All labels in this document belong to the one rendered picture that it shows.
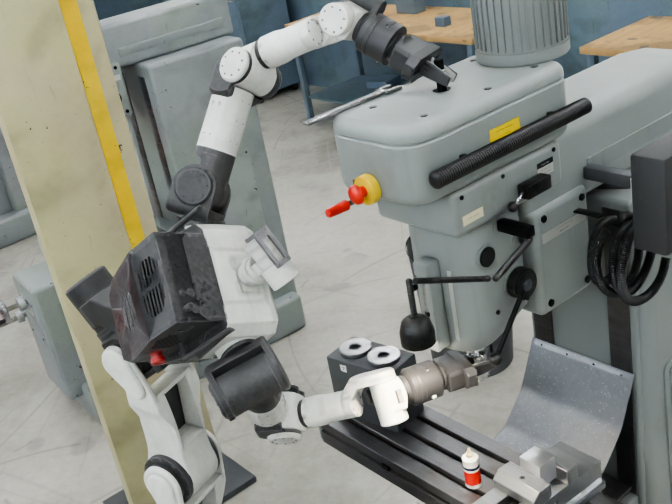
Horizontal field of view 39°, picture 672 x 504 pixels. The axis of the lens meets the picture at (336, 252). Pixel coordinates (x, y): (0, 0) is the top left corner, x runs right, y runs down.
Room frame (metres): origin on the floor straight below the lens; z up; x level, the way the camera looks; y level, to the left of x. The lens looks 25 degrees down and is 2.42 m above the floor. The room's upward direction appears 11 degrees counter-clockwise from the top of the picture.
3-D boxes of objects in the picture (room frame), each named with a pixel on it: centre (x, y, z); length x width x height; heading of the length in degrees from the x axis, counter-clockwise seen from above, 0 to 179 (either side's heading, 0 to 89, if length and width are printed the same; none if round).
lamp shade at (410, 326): (1.63, -0.13, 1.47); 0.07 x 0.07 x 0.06
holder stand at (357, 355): (2.20, -0.04, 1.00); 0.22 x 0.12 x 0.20; 45
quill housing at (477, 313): (1.83, -0.28, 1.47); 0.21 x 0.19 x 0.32; 35
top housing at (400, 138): (1.84, -0.28, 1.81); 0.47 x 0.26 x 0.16; 125
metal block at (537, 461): (1.71, -0.36, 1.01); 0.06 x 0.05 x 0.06; 33
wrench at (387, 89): (1.84, -0.09, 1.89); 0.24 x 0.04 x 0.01; 125
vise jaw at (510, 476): (1.68, -0.31, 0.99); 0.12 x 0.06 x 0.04; 33
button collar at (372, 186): (1.70, -0.08, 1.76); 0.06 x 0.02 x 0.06; 35
